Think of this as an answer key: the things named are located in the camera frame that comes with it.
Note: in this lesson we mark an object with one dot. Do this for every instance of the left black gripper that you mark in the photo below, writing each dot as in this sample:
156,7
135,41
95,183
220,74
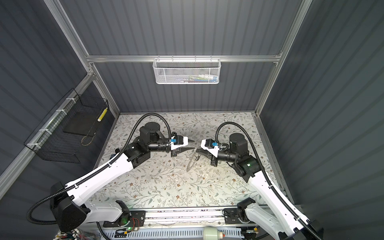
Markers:
174,152

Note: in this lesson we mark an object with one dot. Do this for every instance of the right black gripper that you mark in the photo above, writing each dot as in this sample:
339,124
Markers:
213,161

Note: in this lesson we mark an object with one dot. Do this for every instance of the metal perforated ring disc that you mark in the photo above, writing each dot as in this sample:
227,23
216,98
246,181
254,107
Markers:
194,158

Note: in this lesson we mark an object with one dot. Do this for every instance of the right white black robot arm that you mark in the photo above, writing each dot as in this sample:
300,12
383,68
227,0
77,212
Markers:
233,145

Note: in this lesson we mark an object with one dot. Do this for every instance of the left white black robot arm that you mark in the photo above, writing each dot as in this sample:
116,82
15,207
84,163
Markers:
68,205

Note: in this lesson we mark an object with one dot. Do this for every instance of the blue black tool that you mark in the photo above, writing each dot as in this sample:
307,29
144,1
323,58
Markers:
114,153

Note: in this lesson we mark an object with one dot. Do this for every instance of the white cylinder canister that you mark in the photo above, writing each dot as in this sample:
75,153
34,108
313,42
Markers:
210,233

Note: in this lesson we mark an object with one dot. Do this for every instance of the yellow marker in basket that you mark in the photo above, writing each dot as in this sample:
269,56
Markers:
102,115

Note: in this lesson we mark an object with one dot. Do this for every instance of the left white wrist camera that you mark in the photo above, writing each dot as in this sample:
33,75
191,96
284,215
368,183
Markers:
178,142

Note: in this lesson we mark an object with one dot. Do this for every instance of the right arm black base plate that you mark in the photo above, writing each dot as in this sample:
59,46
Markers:
231,217

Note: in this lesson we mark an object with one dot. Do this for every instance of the white mesh wall basket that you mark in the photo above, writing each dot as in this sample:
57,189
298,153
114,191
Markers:
192,71

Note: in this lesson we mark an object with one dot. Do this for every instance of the white slotted cable duct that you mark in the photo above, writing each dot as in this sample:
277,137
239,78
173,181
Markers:
171,234

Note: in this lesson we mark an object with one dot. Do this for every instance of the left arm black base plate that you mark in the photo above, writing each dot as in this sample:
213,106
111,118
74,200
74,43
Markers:
134,219

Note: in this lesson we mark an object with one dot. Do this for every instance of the black wire wall basket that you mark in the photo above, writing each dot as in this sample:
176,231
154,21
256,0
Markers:
72,134

